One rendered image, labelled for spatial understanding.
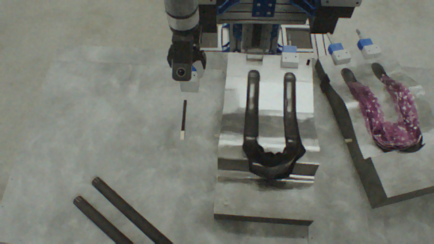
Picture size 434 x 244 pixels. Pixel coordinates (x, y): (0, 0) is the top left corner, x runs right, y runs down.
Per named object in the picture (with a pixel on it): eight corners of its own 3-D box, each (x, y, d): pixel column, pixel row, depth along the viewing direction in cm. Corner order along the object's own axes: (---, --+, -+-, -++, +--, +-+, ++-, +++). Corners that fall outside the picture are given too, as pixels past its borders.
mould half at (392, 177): (314, 66, 122) (321, 45, 112) (382, 55, 124) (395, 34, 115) (371, 209, 99) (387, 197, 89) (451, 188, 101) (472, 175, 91)
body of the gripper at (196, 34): (204, 38, 99) (201, 6, 88) (200, 64, 95) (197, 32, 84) (176, 37, 99) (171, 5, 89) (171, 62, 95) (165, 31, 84)
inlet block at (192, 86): (186, 55, 112) (185, 44, 107) (203, 57, 112) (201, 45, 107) (181, 91, 106) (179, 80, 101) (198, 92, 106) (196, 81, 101)
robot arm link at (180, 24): (196, 19, 80) (159, 18, 81) (197, 34, 84) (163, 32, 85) (200, -4, 84) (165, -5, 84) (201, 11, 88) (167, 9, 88)
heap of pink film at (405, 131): (341, 83, 112) (348, 68, 105) (391, 74, 113) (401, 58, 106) (373, 158, 100) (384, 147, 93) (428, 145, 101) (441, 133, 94)
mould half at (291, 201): (228, 69, 122) (228, 43, 110) (306, 74, 121) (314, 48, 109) (213, 218, 98) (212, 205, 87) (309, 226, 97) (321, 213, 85)
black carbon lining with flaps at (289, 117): (246, 72, 113) (247, 53, 104) (298, 76, 112) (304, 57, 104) (239, 180, 96) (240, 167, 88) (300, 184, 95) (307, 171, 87)
